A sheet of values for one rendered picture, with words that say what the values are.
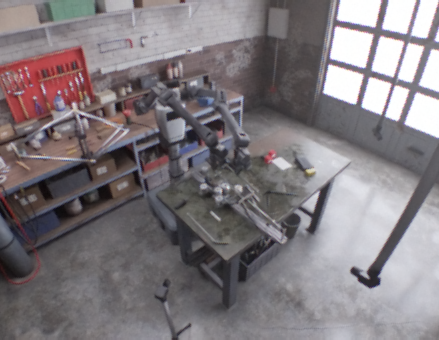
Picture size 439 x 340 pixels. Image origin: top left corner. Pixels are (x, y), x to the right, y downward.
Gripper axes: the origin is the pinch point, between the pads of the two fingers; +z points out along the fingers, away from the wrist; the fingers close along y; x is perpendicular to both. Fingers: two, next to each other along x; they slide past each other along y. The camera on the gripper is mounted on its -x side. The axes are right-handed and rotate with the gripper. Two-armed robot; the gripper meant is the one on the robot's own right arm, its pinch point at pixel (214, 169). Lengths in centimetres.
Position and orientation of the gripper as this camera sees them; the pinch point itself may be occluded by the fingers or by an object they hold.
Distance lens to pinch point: 185.5
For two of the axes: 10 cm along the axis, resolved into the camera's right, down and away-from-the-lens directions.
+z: 0.0, 7.9, 6.1
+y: 8.4, -3.2, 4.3
